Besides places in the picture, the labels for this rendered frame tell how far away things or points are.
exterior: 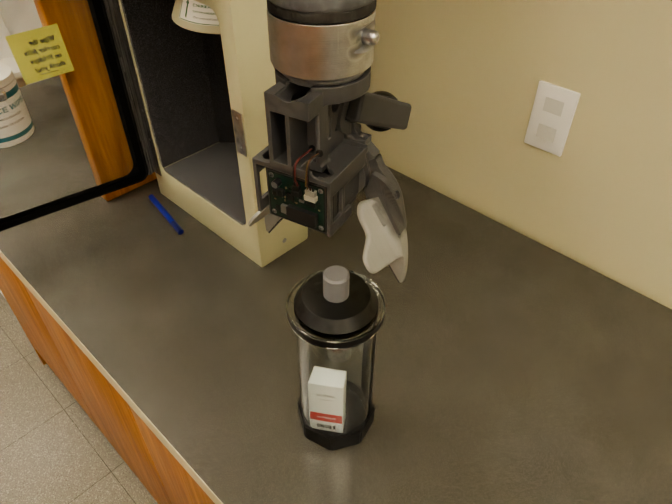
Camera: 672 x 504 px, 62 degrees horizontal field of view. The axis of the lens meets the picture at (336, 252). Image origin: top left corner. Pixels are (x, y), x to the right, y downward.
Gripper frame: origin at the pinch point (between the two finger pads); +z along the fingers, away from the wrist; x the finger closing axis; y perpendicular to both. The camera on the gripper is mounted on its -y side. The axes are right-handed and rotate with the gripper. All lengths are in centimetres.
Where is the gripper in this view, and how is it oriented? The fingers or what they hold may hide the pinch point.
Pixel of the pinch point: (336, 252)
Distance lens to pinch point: 56.1
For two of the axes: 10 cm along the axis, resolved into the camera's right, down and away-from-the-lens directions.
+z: 0.0, 7.5, 6.7
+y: -4.9, 5.8, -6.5
